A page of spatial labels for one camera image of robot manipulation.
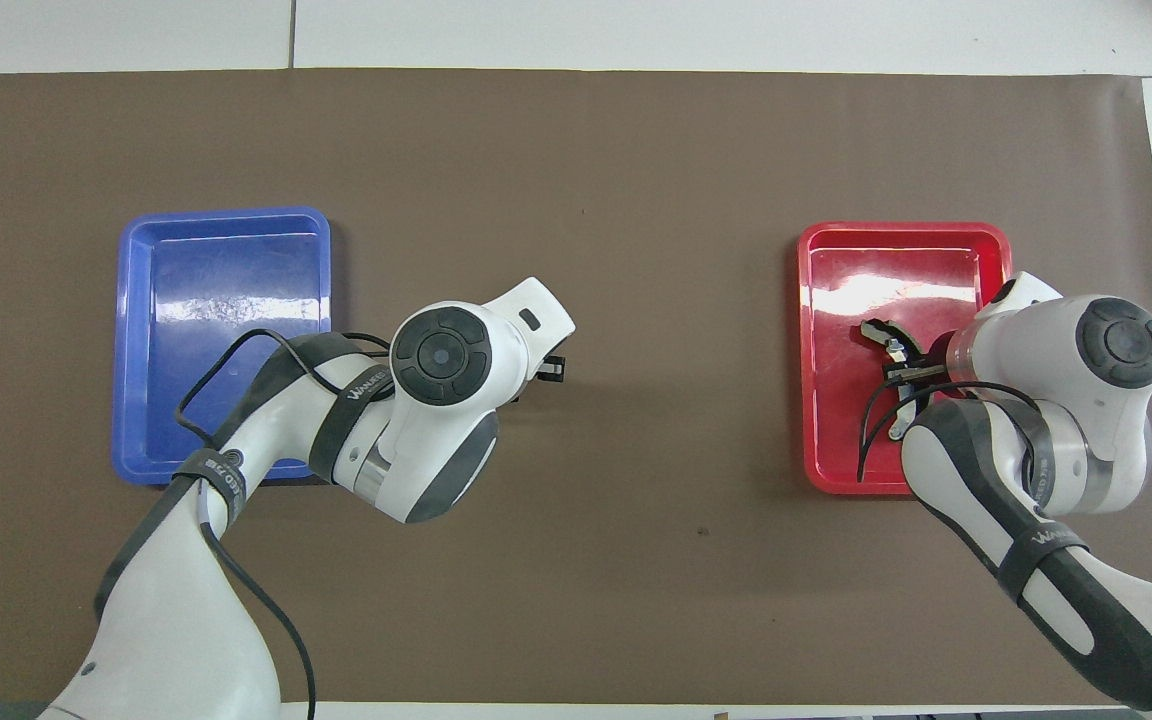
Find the blue plastic tray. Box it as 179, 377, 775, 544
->
112, 207, 333, 487

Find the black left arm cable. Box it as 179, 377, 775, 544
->
174, 328, 396, 720

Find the curved silver black brake shoe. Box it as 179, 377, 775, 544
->
861, 318, 929, 442

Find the red plastic tray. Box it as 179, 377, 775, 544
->
798, 221, 1026, 496

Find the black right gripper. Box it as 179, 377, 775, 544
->
882, 331, 958, 402

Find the brown table mat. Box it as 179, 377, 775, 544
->
0, 68, 1152, 706

